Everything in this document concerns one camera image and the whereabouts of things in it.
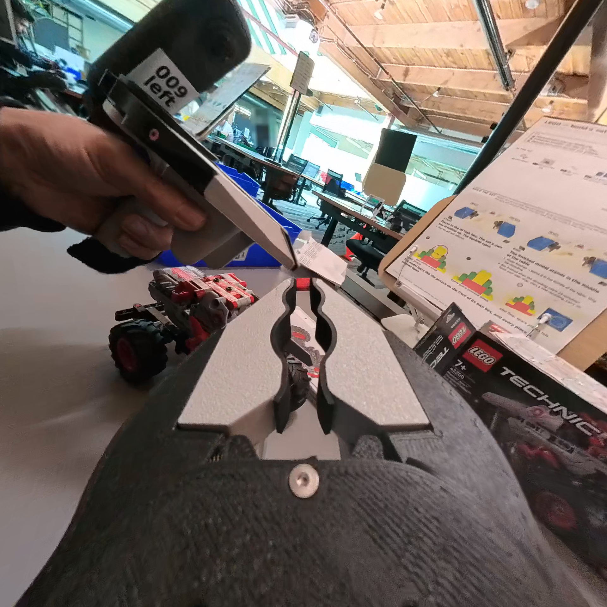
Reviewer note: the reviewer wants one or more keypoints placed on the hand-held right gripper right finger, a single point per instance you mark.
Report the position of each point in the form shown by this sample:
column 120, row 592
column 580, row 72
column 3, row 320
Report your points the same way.
column 374, row 379

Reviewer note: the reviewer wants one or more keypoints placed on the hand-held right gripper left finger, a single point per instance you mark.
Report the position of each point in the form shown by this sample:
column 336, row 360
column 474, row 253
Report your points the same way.
column 227, row 374

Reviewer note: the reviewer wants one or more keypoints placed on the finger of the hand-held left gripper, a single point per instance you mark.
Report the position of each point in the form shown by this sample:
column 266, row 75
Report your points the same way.
column 256, row 220

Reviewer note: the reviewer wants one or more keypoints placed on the small red brick piece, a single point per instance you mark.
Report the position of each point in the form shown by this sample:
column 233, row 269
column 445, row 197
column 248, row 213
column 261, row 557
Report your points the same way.
column 303, row 283

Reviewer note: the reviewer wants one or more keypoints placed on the person's left forearm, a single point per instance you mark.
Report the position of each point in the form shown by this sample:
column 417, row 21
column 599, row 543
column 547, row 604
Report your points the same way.
column 19, row 213

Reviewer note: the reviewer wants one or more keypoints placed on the dark office desk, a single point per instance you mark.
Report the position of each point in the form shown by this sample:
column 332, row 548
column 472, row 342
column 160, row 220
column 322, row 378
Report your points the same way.
column 256, row 154

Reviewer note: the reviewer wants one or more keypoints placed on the long wooden office desk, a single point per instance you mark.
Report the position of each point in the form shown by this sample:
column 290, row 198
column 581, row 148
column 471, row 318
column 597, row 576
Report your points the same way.
column 351, row 211

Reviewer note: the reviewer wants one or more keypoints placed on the white desk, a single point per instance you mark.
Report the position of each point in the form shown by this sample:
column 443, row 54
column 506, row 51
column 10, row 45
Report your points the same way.
column 47, row 355

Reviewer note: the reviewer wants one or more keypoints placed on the person's left hand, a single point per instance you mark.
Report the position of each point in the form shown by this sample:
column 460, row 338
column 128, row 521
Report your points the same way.
column 71, row 166

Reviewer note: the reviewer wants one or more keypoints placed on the large blue plastic bin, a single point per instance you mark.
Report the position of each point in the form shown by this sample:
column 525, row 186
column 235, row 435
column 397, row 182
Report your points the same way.
column 268, row 260

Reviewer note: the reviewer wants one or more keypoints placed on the small blue plastic bin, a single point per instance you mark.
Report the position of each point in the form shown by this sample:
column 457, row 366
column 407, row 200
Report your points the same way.
column 237, row 180

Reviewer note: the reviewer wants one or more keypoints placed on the black toy wheel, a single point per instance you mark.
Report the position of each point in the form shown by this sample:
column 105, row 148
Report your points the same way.
column 298, row 384

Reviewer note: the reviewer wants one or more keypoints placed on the white paper slip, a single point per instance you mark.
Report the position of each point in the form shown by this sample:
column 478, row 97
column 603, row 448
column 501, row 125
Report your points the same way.
column 322, row 261

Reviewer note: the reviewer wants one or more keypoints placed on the red grey toy brick truck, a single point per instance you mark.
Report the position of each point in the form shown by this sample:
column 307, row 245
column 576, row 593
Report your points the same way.
column 208, row 289

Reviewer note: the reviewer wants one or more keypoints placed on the black mesh office chair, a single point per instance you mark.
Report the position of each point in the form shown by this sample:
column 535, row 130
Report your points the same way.
column 332, row 180

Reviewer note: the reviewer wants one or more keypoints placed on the toy instruction booklet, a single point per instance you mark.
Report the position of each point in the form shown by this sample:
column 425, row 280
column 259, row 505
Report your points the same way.
column 303, row 327

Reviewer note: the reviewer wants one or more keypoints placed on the grey display board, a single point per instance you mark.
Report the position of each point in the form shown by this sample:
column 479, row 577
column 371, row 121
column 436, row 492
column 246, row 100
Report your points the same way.
column 237, row 90

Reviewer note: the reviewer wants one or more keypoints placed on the beige rounded panel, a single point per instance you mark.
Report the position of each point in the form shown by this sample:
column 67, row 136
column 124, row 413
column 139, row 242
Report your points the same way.
column 384, row 185

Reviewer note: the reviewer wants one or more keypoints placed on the black rectangular panel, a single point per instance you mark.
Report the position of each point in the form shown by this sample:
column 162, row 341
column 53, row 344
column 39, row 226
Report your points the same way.
column 396, row 151

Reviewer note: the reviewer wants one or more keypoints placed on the black toy set box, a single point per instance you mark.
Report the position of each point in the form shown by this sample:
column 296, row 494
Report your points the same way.
column 545, row 427

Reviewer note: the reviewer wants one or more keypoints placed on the printed instruction sheet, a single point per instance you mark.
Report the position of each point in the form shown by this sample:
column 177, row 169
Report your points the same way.
column 521, row 237

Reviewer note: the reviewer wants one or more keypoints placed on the wooden display board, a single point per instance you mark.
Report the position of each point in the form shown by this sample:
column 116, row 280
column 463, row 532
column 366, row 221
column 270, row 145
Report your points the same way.
column 590, row 344

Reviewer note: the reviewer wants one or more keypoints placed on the black pole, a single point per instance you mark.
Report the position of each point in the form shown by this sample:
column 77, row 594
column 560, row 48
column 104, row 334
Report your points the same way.
column 526, row 95

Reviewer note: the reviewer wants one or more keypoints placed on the sign on metal post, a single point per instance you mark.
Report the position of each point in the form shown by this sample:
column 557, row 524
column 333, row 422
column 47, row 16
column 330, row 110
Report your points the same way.
column 302, row 73

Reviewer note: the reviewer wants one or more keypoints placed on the metal ceiling rail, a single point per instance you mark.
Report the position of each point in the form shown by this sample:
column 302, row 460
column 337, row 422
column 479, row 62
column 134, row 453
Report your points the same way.
column 495, row 42

